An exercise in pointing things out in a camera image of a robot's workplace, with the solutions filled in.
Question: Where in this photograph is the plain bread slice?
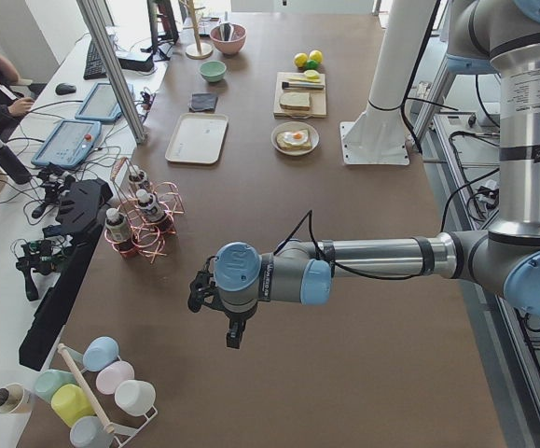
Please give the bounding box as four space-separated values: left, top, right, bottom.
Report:
279 91 312 111

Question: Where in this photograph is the paper coffee cup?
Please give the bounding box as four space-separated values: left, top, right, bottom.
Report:
0 383 34 414

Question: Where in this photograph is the cream rabbit tray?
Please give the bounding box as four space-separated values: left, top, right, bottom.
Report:
165 113 228 165

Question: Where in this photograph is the bread slice with fried egg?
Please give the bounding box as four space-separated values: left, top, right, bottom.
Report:
276 129 312 150

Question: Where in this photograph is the tea bottle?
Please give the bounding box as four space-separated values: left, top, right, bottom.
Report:
136 189 171 233
105 207 137 258
128 165 151 193

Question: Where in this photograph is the black monitor back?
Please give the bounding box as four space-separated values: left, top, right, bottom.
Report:
19 178 113 371

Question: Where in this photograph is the blue teach pendant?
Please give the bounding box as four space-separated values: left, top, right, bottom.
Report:
31 119 102 169
75 82 122 124

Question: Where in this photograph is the green lime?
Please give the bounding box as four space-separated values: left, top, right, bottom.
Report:
305 60 319 70

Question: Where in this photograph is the green ceramic bowl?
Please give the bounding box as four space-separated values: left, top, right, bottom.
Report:
200 61 227 83

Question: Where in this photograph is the pink bowl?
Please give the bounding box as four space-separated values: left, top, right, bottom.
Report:
210 23 246 55

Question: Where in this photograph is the copper wire bottle rack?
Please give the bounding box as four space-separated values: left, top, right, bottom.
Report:
104 157 185 261

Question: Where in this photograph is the tea bottle middle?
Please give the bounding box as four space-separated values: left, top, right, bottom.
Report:
136 189 171 233

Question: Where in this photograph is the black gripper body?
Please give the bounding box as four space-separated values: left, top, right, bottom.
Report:
187 256 256 320

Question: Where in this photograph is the blue teach pendant far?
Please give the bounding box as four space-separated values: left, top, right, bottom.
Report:
75 82 122 124

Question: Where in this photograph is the green cup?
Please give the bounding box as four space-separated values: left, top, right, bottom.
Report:
34 369 77 403

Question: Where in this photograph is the aluminium frame post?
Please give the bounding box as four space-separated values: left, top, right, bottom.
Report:
76 0 146 145

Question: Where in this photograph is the tea bottle back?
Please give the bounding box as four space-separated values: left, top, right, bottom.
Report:
128 165 151 193

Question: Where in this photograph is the white cup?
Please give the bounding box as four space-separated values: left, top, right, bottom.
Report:
114 380 156 416

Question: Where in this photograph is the lemon slice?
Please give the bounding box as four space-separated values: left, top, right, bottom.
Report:
303 70 320 80

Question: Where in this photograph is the black camera device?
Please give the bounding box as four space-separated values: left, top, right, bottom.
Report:
10 236 74 301

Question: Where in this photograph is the black thermos bottle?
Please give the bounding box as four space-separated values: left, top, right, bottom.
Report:
0 139 32 185

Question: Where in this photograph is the blue teach pendant near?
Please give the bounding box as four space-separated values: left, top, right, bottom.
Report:
31 119 102 169

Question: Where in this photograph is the wooden mug tree stand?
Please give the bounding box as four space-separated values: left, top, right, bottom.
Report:
179 0 214 60

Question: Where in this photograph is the blue cup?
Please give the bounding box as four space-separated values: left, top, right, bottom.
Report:
83 336 119 372

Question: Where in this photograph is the tea bottle front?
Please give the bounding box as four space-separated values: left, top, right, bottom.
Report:
105 207 137 258

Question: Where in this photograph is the grey folded cloth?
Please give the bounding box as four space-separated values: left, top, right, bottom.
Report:
189 92 218 112

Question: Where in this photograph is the yellow lemon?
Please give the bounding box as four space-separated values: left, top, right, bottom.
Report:
293 52 309 68
309 49 324 64

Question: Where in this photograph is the yellow plastic knife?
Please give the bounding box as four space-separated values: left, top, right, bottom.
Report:
287 77 320 83

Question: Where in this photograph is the grey cup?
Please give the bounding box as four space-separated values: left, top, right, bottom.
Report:
70 416 114 448

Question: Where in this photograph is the white round plate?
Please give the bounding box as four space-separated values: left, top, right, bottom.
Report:
270 121 320 156

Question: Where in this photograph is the steel ice scoop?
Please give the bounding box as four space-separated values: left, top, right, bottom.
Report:
218 21 234 42

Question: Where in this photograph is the black keyboard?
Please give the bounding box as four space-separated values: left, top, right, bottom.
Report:
83 41 106 80

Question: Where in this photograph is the wooden cutting board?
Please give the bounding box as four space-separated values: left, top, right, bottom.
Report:
273 72 327 118

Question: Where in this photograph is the yellow cup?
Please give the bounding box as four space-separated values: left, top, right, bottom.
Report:
50 384 95 427

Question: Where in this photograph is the pink cup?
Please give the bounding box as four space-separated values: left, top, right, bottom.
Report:
95 360 134 395

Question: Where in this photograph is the black computer mouse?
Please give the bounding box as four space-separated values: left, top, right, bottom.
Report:
55 83 76 96

